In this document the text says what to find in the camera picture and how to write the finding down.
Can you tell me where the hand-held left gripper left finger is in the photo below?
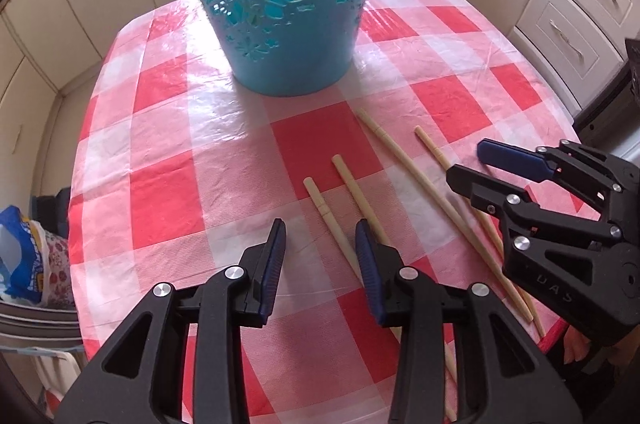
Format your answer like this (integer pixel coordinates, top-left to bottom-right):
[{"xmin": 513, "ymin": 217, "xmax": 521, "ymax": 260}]
[{"xmin": 55, "ymin": 219, "xmax": 287, "ymax": 424}]

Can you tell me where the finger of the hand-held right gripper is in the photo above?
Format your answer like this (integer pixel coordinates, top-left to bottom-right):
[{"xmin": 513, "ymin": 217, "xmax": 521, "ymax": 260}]
[
  {"xmin": 477, "ymin": 139, "xmax": 640, "ymax": 231},
  {"xmin": 446, "ymin": 164, "xmax": 622, "ymax": 255}
]

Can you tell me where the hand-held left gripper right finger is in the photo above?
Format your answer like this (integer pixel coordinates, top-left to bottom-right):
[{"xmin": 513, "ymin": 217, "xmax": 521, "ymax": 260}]
[{"xmin": 354, "ymin": 220, "xmax": 584, "ymax": 424}]

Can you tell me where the teal perforated plastic basket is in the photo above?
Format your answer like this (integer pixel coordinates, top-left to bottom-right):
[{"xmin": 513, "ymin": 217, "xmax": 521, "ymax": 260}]
[{"xmin": 164, "ymin": 0, "xmax": 392, "ymax": 98}]

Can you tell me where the red checkered plastic tablecloth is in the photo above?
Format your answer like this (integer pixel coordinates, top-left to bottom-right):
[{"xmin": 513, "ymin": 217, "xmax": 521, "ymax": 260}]
[{"xmin": 67, "ymin": 0, "xmax": 585, "ymax": 424}]

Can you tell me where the cream drawer unit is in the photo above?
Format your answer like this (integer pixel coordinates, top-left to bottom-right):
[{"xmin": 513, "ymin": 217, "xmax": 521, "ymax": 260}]
[{"xmin": 509, "ymin": 0, "xmax": 640, "ymax": 117}]

